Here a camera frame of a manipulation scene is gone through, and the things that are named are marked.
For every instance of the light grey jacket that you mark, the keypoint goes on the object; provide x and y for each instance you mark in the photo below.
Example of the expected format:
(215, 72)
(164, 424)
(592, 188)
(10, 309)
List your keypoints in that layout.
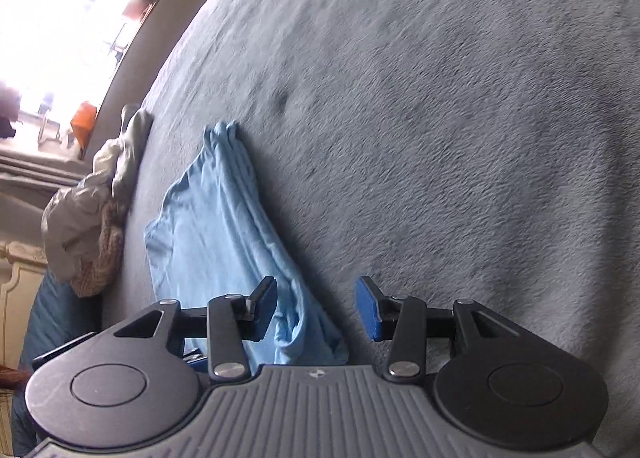
(70, 223)

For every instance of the cream carved headboard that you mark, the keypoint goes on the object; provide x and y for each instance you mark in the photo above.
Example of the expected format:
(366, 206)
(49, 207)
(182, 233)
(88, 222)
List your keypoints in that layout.
(20, 283)

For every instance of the orange bag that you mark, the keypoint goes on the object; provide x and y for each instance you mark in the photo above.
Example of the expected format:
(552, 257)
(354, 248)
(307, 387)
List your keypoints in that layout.
(82, 119)

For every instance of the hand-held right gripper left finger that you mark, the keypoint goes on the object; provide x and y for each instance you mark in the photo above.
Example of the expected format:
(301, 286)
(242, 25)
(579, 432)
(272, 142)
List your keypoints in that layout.
(265, 310)

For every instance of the beige knit sweater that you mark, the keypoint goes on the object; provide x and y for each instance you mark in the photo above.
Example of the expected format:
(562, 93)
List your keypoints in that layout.
(100, 263)

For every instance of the light blue t-shirt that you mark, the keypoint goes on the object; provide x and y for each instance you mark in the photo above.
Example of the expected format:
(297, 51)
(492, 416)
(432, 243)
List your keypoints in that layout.
(220, 228)

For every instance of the white garment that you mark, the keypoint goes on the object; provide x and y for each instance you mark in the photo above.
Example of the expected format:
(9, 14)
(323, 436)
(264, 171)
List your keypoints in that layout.
(106, 160)

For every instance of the grey fleece blanket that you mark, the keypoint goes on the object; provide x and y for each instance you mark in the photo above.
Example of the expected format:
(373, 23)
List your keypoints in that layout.
(425, 138)

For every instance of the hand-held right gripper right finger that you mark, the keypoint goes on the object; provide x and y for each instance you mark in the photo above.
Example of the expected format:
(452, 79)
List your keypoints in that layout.
(367, 310)

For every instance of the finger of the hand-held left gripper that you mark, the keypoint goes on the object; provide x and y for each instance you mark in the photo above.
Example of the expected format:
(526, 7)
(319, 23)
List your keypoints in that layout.
(196, 362)

